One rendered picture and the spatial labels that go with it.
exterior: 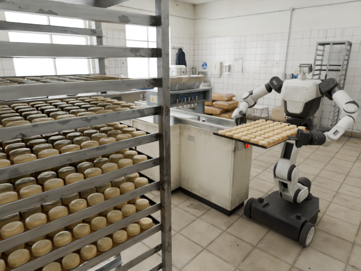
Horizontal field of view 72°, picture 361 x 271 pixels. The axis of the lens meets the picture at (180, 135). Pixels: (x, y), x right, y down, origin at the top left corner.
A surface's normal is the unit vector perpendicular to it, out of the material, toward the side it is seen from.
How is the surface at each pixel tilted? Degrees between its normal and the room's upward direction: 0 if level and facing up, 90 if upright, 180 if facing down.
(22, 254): 0
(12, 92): 90
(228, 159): 90
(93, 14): 90
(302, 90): 91
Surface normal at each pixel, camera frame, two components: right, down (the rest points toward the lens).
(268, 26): -0.67, 0.21
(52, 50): 0.67, 0.21
